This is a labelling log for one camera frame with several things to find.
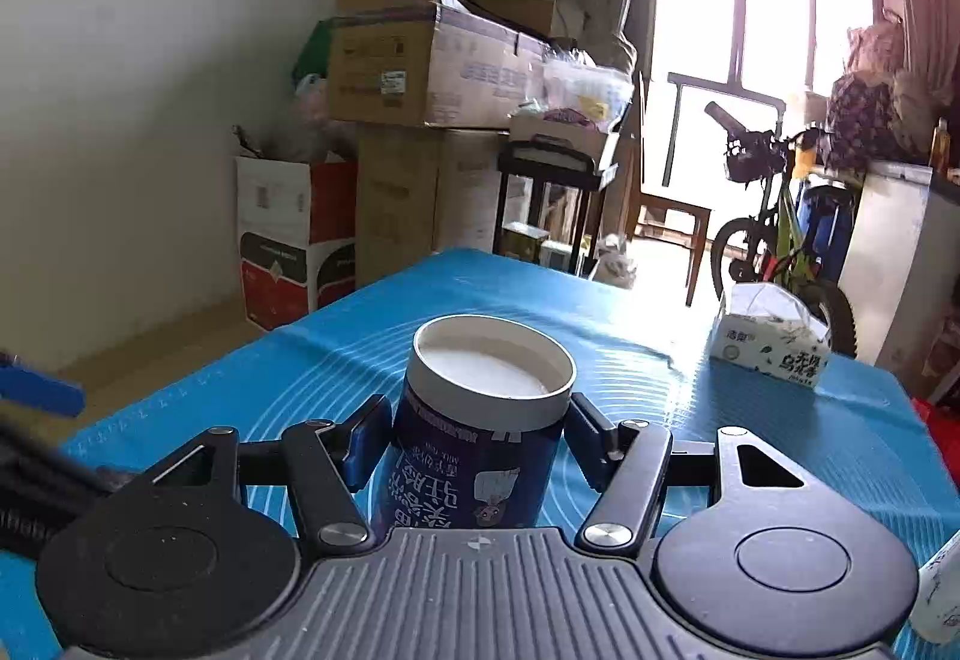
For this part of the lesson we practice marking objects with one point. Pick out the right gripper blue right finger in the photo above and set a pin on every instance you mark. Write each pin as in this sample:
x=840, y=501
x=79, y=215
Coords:
x=593, y=440

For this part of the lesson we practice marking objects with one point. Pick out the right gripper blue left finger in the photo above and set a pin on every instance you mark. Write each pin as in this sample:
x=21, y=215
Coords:
x=368, y=433

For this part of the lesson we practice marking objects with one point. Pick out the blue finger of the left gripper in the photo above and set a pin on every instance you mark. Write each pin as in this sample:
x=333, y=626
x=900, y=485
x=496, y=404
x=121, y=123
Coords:
x=37, y=390

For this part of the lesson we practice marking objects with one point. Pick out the purple paper cup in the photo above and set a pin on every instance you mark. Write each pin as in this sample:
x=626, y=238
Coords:
x=476, y=428

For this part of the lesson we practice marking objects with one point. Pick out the white paper cup with print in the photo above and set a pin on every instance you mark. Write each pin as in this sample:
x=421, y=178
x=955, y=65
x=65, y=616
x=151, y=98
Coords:
x=936, y=612

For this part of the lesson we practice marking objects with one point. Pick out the white tissue box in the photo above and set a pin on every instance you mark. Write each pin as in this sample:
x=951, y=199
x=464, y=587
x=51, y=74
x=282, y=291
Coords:
x=763, y=328

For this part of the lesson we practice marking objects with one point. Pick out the red white appliance box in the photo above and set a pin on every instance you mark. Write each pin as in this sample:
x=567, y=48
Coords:
x=296, y=237

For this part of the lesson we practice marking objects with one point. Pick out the wooden chair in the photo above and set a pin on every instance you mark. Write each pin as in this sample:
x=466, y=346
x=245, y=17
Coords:
x=641, y=199

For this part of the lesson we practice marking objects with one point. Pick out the lower brown cardboard box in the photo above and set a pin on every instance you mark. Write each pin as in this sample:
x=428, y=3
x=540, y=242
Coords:
x=422, y=191

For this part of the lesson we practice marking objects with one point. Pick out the green black bicycle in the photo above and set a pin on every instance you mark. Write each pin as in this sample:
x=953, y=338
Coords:
x=776, y=245

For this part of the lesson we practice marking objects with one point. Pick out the blue silicone baking mat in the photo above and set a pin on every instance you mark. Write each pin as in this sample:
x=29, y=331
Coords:
x=748, y=518

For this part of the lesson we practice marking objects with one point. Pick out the blue plastic barrel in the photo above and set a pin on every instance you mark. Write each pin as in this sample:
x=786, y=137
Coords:
x=825, y=224

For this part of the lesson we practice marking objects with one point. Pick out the white chest freezer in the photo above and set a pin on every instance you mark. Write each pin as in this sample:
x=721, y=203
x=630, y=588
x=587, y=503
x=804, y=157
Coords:
x=901, y=266

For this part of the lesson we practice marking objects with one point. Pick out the top open cardboard box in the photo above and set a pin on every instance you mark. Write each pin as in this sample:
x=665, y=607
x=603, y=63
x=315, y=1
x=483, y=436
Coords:
x=437, y=63

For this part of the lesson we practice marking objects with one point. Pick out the dark floral bag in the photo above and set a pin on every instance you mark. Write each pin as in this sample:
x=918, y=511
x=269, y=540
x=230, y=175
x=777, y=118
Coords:
x=859, y=124

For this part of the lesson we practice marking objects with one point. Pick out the orange juice bottle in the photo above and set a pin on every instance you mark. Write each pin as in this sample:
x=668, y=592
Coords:
x=939, y=155

